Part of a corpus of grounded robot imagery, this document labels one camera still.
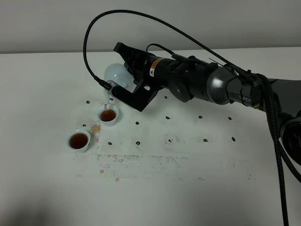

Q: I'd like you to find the near light blue teacup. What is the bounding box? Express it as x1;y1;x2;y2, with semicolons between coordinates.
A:
66;129;91;153

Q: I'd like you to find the light blue porcelain teapot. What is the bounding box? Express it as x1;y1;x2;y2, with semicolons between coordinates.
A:
104;64;134;91

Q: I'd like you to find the far light blue teacup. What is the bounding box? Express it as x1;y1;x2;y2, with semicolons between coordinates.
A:
97;104;119;126

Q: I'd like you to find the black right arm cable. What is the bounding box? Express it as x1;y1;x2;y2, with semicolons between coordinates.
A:
82;9;301;226

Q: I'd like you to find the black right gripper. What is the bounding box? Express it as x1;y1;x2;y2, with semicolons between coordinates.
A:
113;42;219;102

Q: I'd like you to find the light blue teacup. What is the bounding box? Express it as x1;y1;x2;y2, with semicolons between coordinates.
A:
66;129;91;153
97;104;119;126

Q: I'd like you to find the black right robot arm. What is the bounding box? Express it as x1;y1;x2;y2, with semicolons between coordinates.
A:
111;43;301;179

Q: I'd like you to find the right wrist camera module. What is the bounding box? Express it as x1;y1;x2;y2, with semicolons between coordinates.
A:
99;80;160;112

